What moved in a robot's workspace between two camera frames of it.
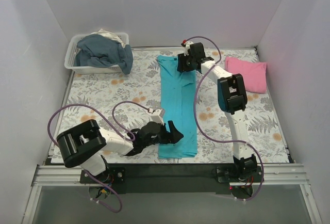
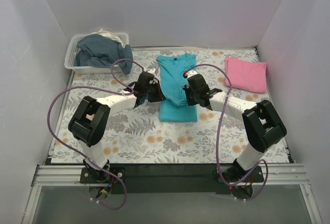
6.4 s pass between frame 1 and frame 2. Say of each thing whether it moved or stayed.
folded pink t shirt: stayed
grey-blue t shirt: stayed
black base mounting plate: stayed
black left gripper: moved
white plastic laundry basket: stayed
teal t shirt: moved
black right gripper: moved
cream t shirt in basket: stayed
